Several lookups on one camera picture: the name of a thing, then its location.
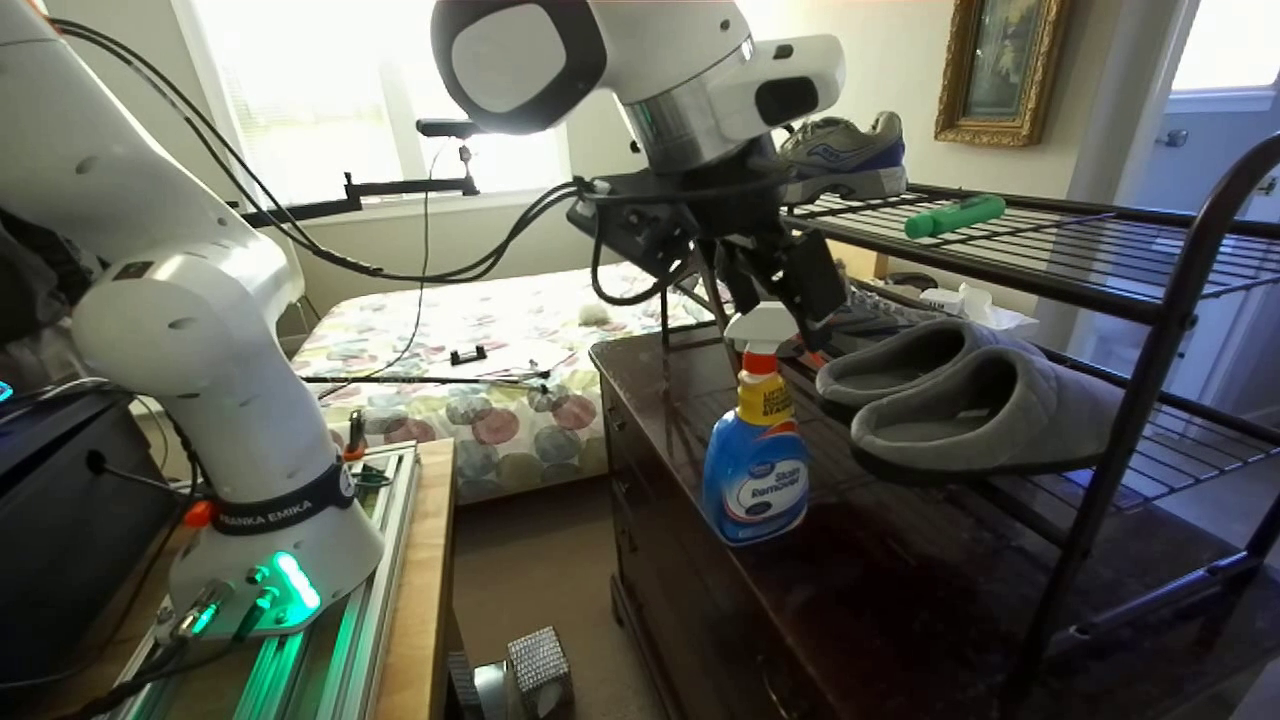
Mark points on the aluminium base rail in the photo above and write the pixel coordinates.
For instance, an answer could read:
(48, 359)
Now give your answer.
(347, 625)

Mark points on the blue cleaner spray bottle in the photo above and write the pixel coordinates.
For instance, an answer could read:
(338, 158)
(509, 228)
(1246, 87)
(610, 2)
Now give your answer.
(758, 480)

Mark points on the white panel door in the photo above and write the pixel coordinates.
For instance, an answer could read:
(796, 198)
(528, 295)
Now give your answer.
(1213, 162)

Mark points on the small white item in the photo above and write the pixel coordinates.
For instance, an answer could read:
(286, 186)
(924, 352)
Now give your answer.
(592, 319)

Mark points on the bed with floral cover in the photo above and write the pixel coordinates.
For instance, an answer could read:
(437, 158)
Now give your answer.
(493, 347)

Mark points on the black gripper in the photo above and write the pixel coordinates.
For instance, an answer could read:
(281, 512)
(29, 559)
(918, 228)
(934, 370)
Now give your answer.
(744, 206)

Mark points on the small white crumpled object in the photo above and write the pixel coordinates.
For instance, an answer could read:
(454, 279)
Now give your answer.
(983, 310)

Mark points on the gold framed picture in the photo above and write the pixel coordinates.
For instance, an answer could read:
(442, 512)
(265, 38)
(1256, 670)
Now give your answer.
(1002, 60)

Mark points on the black equipment case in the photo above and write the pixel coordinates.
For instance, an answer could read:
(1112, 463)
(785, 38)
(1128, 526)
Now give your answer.
(65, 532)

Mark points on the black metal shoe rack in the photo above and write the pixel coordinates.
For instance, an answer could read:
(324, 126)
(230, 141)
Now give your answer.
(1132, 414)

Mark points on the small black clip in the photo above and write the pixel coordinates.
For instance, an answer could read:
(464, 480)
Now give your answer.
(469, 352)

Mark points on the grey house slipper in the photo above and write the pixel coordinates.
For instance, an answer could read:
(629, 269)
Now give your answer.
(902, 361)
(987, 405)

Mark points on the thin black rod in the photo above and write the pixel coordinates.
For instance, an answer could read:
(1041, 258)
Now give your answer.
(424, 378)

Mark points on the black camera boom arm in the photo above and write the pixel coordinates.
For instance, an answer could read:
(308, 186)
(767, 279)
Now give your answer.
(333, 200)

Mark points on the small grey box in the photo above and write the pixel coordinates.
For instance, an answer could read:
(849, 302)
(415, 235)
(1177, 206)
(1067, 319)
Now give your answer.
(542, 666)

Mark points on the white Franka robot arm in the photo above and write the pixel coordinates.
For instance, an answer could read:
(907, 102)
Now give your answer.
(202, 347)

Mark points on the bright window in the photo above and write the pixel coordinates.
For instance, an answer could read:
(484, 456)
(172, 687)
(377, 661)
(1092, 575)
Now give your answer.
(321, 93)

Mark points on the light wooden robot table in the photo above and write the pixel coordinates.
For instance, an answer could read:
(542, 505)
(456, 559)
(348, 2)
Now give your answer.
(420, 601)

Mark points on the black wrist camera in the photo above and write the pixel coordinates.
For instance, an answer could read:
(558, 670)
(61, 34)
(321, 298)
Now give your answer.
(626, 227)

